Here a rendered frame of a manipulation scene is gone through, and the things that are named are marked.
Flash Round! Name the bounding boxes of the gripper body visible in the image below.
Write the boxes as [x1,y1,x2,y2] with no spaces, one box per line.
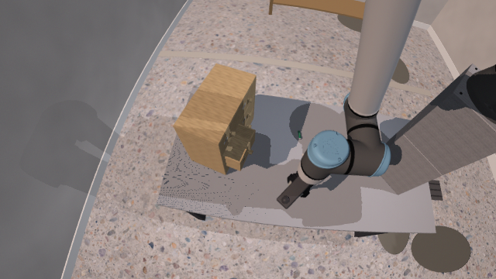
[290,171,313,194]

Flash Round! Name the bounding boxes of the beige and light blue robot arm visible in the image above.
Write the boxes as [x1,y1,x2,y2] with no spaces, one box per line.
[277,0,496,209]

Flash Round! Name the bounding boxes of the wooden chest of drawers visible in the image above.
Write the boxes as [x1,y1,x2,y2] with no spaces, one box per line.
[173,64,257,175]

